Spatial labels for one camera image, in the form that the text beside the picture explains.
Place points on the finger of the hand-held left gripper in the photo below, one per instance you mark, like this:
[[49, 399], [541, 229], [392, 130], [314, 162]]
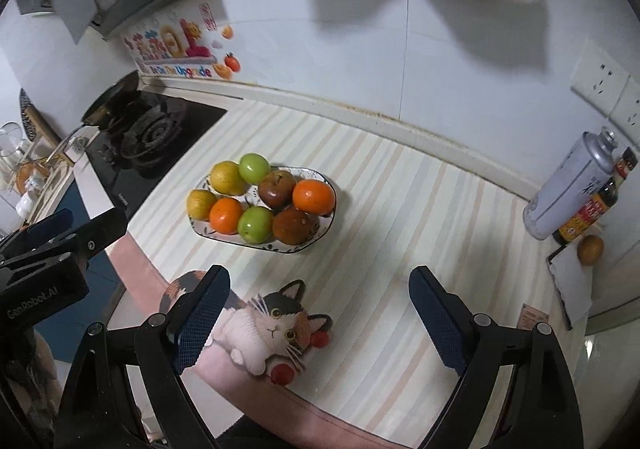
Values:
[[95, 234], [50, 226]]

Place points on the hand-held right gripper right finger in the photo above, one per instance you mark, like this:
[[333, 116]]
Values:
[[440, 324]]

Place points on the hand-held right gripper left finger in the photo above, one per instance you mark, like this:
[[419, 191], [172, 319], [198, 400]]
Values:
[[202, 324]]

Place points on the oval floral ceramic plate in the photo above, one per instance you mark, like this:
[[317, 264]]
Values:
[[205, 229]]

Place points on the yellow-green citrus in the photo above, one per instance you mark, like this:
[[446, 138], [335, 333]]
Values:
[[227, 178], [201, 204]]

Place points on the orange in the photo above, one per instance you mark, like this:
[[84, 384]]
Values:
[[226, 215], [313, 196]]

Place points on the green apple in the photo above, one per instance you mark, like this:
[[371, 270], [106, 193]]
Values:
[[256, 224], [255, 167]]

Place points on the dark red tomato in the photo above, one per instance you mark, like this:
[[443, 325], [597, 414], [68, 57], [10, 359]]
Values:
[[295, 225]]

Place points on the red apple with stem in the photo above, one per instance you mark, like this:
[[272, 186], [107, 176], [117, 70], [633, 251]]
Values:
[[276, 189]]

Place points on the person's left forearm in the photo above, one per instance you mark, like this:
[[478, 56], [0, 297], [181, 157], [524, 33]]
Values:
[[25, 389]]

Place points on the cat-shaped mat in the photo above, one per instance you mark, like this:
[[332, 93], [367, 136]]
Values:
[[260, 329]]

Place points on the dish rack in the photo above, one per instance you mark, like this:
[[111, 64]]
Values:
[[25, 174]]

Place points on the white mug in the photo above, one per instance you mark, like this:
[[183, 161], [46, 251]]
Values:
[[77, 149]]

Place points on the brown cloth label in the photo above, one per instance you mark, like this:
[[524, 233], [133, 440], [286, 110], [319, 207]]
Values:
[[532, 316]]

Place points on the wooden cutting board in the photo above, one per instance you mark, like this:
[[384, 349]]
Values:
[[40, 126]]

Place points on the black gas stove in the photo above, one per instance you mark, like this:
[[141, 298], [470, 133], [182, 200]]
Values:
[[150, 139]]

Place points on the striped table cloth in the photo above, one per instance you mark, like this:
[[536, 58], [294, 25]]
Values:
[[400, 209]]

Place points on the black frying pan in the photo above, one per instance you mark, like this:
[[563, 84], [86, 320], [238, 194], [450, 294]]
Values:
[[107, 101]]

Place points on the white notepad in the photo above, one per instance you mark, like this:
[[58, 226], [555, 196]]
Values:
[[570, 284]]

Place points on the brown round fruit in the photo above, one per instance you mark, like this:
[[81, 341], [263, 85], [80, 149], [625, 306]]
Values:
[[590, 249]]

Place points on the grey gas canister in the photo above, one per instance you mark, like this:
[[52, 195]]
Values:
[[570, 189]]

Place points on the dark soy sauce bottle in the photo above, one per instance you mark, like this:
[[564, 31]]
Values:
[[595, 209]]

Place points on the colourful wall sticker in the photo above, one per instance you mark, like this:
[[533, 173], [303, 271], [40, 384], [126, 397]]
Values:
[[175, 49]]

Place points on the white wall outlet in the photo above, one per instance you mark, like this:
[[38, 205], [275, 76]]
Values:
[[630, 106], [600, 76]]

